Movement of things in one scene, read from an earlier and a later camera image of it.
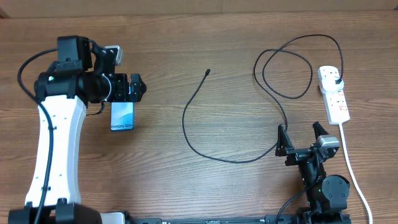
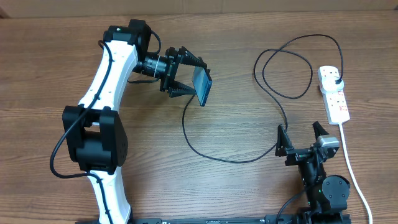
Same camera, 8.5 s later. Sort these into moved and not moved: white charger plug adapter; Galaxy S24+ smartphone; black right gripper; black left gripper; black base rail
Moved: black left gripper; Galaxy S24+ smartphone
Not moved: black base rail; white charger plug adapter; black right gripper
